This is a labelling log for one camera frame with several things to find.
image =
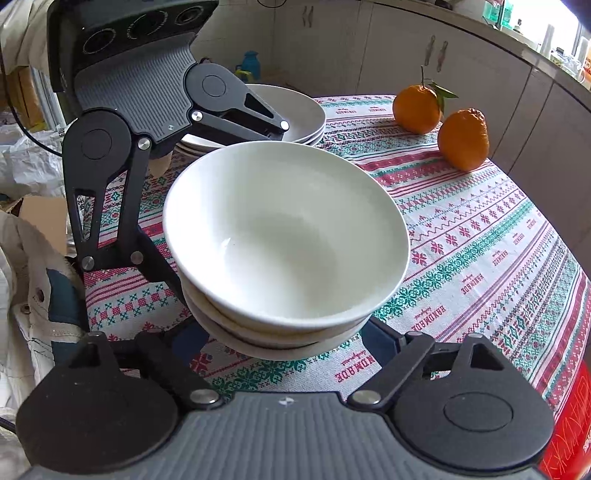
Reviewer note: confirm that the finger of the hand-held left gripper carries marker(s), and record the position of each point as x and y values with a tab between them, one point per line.
240	127
115	263

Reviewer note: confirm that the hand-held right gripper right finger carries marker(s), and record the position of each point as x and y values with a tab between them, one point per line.
381	337

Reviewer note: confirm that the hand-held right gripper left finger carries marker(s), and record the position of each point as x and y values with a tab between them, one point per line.
194	337

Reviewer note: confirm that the white floral bowl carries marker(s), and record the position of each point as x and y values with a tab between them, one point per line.
286	230
277	353
258	336

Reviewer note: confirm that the person's left forearm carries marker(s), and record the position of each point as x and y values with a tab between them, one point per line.
18	27

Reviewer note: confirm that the blue plastic jug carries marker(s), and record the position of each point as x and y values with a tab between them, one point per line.
251	64

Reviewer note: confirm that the brown cardboard box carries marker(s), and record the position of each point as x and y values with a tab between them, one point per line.
41	217

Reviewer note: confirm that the white plastic bag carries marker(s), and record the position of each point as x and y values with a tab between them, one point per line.
27	157

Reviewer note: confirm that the patterned tablecloth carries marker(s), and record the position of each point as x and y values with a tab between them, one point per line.
485	240

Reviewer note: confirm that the white woven sack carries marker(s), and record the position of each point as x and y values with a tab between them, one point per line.
18	369

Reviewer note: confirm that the orange with leaf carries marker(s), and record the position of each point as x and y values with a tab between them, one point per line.
415	108

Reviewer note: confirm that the bumpy orange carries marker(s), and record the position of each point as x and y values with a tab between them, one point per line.
463	138

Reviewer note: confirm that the red printed cardboard box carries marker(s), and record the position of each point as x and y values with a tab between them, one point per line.
572	438

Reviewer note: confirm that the beige kitchen countertop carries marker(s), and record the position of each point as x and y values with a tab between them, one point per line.
517	46

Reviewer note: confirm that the stack of white cups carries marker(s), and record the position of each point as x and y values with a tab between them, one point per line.
548	41

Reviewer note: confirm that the glass pitcher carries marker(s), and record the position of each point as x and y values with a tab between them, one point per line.
570	62

